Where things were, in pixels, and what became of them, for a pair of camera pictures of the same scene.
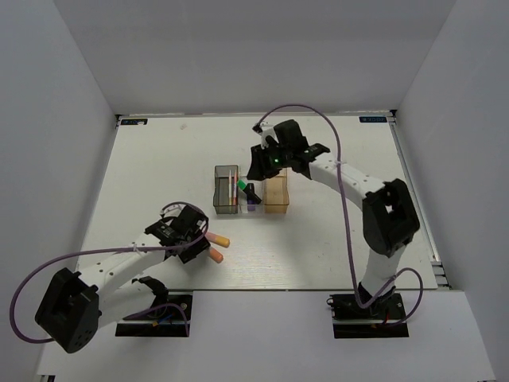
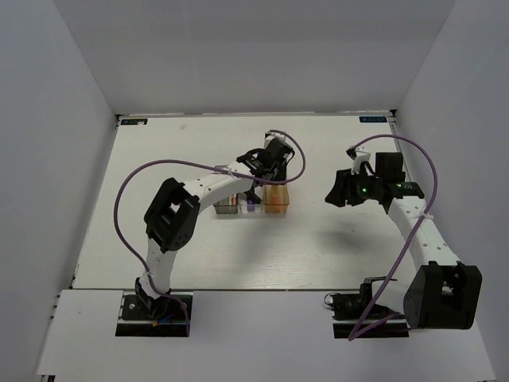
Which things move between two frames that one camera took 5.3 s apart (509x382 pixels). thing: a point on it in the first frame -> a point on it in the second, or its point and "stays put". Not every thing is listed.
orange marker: (216, 255) -> (282, 194)
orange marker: (222, 241) -> (272, 194)
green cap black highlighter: (249, 189) stays put
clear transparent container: (246, 203) stays put
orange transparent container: (276, 192) stays put
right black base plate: (350, 320) stays put
